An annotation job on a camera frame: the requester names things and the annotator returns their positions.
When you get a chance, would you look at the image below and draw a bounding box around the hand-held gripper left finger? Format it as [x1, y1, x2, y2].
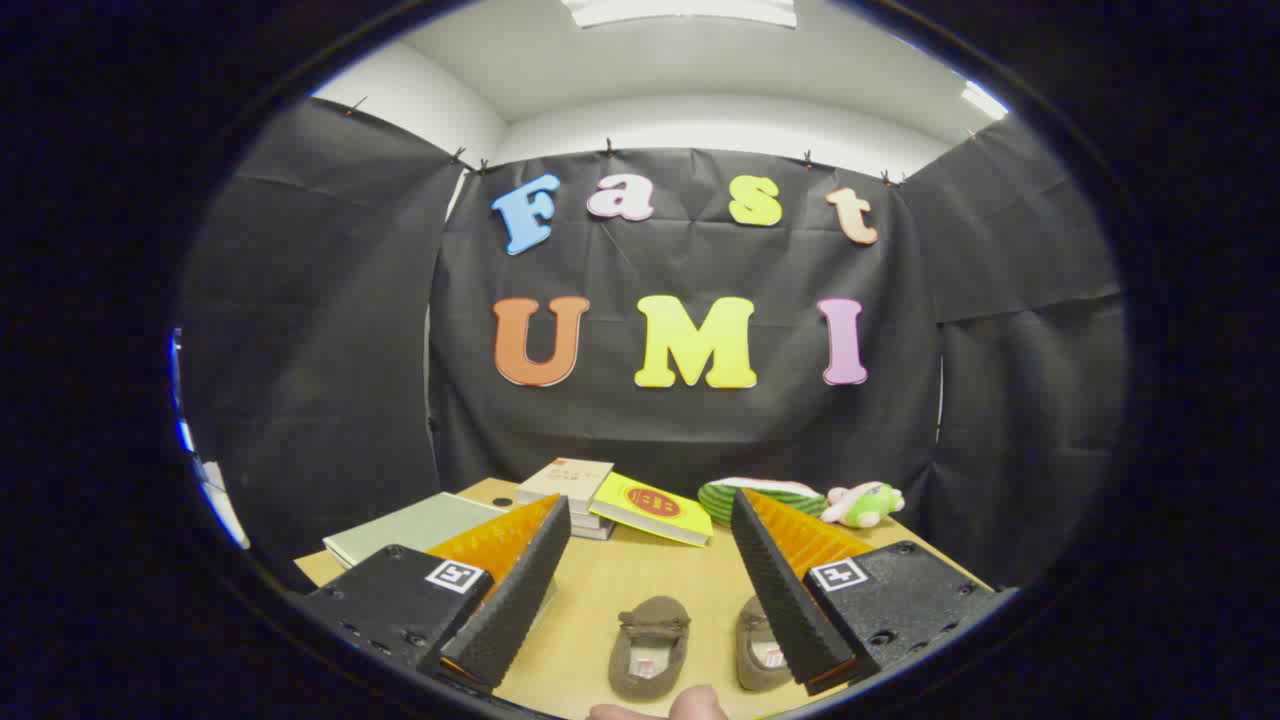
[300, 493, 572, 693]

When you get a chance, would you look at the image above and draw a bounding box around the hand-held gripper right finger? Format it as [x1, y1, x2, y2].
[730, 488, 1021, 698]

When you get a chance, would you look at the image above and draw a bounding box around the brown fuzzy shoe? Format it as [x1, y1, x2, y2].
[608, 596, 691, 703]
[735, 595, 801, 693]

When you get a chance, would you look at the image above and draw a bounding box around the pale green fabric storage box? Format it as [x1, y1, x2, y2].
[322, 492, 511, 571]

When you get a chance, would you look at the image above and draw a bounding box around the watermelon slice plush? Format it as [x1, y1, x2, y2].
[697, 477, 829, 528]

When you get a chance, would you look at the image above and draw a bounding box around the beige cover book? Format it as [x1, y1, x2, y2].
[515, 458, 615, 516]

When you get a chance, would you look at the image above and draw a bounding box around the pink and green plush toy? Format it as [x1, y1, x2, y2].
[822, 481, 906, 529]

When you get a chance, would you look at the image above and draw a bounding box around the yellow book with red label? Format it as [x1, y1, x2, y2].
[588, 472, 714, 548]

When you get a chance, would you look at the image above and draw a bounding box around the ceiling light panel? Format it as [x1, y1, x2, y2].
[960, 80, 1011, 121]
[560, 0, 798, 29]

